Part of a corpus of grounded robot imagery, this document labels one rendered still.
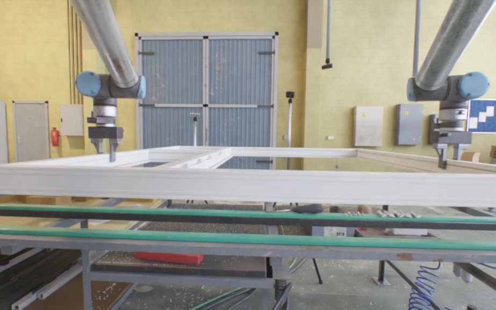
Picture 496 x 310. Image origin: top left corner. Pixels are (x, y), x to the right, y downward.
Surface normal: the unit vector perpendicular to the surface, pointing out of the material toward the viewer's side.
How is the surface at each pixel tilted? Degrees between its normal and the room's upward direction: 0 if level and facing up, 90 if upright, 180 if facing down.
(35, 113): 90
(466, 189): 90
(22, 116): 90
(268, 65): 90
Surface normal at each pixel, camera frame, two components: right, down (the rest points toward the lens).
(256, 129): -0.04, 0.07
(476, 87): -0.26, 0.07
